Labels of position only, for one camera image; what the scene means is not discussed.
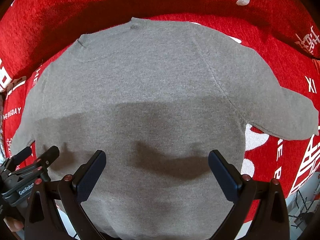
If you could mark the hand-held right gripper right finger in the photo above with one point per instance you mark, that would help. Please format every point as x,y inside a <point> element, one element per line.
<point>223,173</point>

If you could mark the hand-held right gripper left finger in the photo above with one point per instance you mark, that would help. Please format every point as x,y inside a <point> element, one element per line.
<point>91,173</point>

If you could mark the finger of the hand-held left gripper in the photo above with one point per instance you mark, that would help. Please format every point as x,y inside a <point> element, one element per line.
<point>21,156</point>
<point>48,155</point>

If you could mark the grey knit sweater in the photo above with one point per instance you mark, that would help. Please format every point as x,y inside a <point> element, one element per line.
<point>150,85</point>

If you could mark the person's left hand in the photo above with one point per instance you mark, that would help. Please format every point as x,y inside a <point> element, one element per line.
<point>13,225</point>

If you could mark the black metal stand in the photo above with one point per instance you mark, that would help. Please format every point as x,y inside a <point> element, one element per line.
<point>303,210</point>

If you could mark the red printed blanket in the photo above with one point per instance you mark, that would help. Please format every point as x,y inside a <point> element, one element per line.
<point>175,0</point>

